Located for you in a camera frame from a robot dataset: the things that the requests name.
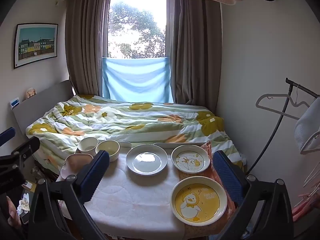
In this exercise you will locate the grey clothes hanger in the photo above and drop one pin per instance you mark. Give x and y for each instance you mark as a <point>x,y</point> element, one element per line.
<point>277,105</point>

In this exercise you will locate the floral blanket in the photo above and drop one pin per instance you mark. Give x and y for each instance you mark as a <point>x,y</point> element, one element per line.
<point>140,123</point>

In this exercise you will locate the person's left hand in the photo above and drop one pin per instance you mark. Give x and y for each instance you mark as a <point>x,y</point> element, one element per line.
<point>13,212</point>

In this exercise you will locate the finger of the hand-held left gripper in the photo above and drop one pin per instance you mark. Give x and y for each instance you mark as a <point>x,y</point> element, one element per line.
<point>26,148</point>
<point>7,135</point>

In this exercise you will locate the bunch of pink hangers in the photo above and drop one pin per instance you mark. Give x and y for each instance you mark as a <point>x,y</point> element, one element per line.
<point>308,200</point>

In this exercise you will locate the crumpled white tissue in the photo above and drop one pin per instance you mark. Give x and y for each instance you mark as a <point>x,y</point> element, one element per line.
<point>23,201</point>

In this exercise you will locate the small duck plate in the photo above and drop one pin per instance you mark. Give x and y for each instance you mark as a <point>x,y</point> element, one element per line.
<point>190,160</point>

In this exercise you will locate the black clothes rack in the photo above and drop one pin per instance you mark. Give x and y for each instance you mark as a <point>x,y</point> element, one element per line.
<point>282,110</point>

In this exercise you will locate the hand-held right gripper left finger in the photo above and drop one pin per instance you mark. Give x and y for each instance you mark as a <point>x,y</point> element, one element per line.
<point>97,171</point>

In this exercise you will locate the window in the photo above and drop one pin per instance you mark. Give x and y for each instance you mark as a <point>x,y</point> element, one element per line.
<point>137,22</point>

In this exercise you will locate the pink irregular plate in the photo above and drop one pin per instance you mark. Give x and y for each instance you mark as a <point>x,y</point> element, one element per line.
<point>75,163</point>

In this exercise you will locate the orange patterned placemat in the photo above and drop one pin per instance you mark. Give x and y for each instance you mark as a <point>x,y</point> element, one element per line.
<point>208,155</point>

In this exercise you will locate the framed houses picture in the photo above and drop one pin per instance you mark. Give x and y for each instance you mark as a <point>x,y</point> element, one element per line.
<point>36,43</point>

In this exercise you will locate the small white box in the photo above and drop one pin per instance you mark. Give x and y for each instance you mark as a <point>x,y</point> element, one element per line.
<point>28,185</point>

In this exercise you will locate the grey white plate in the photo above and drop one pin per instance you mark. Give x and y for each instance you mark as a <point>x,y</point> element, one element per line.
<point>146,160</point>

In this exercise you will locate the white hanging garment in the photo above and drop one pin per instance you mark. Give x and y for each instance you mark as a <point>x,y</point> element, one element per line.
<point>307,127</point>

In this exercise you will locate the cream bowl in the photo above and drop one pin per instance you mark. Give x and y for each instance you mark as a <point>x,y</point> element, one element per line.
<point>108,148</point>

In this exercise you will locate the white tablecloth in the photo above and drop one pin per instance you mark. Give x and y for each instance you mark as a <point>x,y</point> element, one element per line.
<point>135,200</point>

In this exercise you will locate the blue white card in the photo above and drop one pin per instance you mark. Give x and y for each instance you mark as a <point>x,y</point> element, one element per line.
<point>14,103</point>

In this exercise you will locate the large yellow duck plate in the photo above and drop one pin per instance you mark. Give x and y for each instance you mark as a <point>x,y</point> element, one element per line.
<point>198,201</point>

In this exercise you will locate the white clothes hanger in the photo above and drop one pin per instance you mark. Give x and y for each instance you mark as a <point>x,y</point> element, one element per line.
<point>310,146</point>

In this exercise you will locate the grey headboard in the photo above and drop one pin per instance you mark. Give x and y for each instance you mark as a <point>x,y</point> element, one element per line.
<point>35,107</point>

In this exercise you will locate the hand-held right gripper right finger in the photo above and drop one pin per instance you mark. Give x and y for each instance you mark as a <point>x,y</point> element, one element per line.
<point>225,177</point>

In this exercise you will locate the light blue cloth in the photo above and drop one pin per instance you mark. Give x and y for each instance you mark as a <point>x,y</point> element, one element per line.
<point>136,80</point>

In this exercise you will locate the white ribbed bowl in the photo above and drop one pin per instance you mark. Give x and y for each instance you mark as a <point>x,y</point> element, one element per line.
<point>87,146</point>

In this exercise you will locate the brown curtain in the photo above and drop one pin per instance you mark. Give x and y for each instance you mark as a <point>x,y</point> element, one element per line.
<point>195,52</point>
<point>85,45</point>

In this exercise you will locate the small pink figurine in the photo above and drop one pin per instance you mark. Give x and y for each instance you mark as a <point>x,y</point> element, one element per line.
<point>30,93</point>

